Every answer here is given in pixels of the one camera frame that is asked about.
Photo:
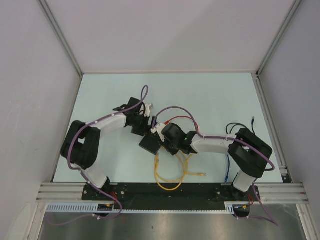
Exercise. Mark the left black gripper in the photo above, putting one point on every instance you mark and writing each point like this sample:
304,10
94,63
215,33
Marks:
145,130

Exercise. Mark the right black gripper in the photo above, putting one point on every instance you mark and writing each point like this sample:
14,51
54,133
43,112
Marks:
164,145

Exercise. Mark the black network switch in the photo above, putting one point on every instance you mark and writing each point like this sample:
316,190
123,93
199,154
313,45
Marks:
151,143

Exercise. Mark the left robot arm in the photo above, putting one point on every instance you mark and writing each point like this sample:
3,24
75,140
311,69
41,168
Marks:
81,144

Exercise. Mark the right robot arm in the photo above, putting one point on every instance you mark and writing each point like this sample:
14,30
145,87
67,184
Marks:
249,152

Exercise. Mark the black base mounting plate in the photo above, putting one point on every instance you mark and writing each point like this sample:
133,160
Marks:
188,197

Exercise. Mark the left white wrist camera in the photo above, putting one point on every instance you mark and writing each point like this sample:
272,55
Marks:
147,109

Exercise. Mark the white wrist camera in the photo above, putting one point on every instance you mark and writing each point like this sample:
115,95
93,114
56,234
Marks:
157,129
147,109

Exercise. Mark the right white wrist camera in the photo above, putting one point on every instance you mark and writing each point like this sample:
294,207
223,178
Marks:
157,129

